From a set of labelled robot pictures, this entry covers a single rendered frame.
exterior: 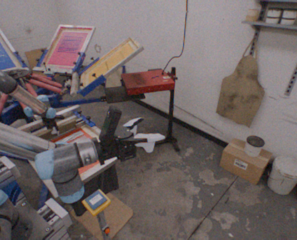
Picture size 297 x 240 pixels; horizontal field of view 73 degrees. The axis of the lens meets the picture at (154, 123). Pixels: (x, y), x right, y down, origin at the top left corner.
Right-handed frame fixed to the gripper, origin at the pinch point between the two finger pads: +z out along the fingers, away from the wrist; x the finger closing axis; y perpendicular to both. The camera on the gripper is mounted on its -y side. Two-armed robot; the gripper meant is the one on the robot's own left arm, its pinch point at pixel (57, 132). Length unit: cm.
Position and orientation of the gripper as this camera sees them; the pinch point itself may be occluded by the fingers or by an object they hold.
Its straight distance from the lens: 191.6
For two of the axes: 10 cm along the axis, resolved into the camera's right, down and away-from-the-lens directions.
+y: -6.9, 4.1, -5.9
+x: 7.2, 4.0, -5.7
